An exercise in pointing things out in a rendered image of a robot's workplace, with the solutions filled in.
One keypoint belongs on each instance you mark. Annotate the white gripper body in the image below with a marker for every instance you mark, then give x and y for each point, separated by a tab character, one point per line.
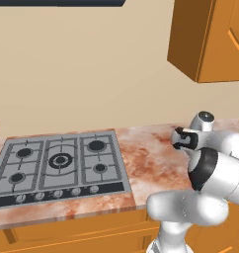
190	140

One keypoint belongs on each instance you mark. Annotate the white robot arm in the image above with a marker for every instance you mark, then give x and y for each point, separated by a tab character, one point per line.
207	184

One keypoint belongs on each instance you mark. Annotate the orange base cupboard door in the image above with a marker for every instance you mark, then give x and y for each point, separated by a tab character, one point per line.
101	246
223	234

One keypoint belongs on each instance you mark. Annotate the grey hob knob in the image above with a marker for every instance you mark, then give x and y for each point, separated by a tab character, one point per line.
20	198
39	196
75	191
94	189
57	193

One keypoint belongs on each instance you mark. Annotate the grey gas hob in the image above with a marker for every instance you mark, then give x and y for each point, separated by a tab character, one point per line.
62	161

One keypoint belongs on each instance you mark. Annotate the orange drawer front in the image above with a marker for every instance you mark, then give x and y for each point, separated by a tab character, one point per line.
82	229

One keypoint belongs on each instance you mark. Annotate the dark range hood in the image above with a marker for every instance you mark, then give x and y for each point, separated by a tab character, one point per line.
59	2

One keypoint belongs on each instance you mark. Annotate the orange wall cupboard door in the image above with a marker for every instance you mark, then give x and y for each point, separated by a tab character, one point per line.
223	42

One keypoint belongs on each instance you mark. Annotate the orange wall cupboard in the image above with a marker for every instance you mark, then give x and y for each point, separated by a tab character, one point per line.
187	36

